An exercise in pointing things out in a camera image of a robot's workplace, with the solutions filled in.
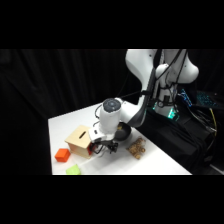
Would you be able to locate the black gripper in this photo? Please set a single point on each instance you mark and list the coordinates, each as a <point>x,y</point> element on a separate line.
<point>107,144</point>

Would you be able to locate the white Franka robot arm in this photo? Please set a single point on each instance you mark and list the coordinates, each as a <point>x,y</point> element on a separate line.
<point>143,80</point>

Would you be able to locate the black bowl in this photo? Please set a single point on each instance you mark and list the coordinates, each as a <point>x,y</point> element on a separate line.
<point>124,132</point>

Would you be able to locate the light wooden slotted box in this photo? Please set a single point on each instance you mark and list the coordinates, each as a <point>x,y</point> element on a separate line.
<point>77,139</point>

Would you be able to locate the light green block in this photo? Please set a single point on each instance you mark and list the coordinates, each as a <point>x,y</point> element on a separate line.
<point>73,170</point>

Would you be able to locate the orange block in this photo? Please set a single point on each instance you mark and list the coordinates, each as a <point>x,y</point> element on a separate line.
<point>62,155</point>

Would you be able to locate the black cloth-covered robot stand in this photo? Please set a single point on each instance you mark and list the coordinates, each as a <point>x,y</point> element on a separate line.
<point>173,140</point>

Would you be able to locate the black curtain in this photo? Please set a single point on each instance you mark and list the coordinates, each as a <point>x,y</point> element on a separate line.
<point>43,86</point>

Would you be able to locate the blue lit device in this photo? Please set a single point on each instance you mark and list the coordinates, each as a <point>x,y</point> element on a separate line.
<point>186,97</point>

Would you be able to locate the teal backlit keyboard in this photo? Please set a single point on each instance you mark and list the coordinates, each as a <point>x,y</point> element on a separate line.
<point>207,99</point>

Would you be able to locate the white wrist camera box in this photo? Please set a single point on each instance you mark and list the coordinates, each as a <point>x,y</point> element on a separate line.
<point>96,134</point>

